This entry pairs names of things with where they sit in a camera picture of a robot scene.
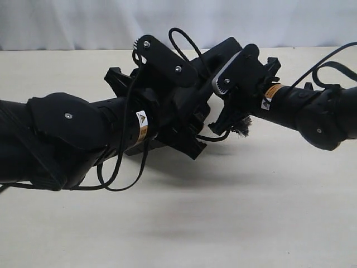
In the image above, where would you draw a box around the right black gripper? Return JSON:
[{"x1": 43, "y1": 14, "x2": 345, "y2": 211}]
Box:
[{"x1": 208, "y1": 55, "x2": 281, "y2": 134}]

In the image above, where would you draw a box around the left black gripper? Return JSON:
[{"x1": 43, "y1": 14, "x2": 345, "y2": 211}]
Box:
[{"x1": 104, "y1": 67, "x2": 212, "y2": 160}]

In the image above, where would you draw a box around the black plastic tool case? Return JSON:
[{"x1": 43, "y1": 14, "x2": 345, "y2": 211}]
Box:
[{"x1": 125, "y1": 36, "x2": 246, "y2": 157}]

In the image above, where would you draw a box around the black braided rope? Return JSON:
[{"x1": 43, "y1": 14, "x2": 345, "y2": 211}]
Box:
[{"x1": 168, "y1": 27, "x2": 253, "y2": 142}]

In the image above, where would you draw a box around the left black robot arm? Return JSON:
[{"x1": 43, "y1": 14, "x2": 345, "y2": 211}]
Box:
[{"x1": 1, "y1": 68, "x2": 212, "y2": 191}]

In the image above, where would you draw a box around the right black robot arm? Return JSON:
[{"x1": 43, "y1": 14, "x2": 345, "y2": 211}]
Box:
[{"x1": 209, "y1": 56, "x2": 356, "y2": 151}]

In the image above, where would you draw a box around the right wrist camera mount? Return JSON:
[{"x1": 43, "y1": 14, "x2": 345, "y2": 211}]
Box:
[{"x1": 211, "y1": 44, "x2": 264, "y2": 96}]

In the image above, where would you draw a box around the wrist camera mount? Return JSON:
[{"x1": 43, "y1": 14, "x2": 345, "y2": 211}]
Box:
[
  {"x1": 133, "y1": 35, "x2": 198, "y2": 87},
  {"x1": 211, "y1": 44, "x2": 264, "y2": 96}
]

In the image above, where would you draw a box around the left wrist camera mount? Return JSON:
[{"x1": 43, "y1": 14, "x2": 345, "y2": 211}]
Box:
[{"x1": 133, "y1": 35, "x2": 198, "y2": 87}]

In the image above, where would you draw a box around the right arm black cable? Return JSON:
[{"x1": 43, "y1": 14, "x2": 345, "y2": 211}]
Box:
[{"x1": 288, "y1": 41, "x2": 357, "y2": 90}]

